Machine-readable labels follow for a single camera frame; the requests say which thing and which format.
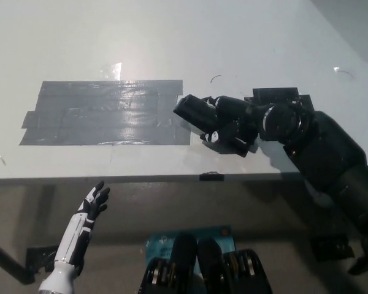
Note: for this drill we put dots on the black table leg bar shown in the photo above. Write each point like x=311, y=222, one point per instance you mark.
x=6, y=260
x=360, y=265

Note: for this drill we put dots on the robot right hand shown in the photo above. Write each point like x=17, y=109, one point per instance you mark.
x=233, y=122

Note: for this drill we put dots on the small black tape strip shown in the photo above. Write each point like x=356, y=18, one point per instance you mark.
x=211, y=176

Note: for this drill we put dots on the crumpled black floor tape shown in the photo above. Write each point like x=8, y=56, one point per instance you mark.
x=40, y=258
x=331, y=246

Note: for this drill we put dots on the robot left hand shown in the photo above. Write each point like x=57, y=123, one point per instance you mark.
x=93, y=202

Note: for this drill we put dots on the grey duct tape patch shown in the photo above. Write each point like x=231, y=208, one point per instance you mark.
x=110, y=113

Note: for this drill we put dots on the black tape patch square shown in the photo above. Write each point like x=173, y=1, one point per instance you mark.
x=279, y=95

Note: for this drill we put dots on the clear tape piece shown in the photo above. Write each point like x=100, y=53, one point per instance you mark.
x=112, y=72

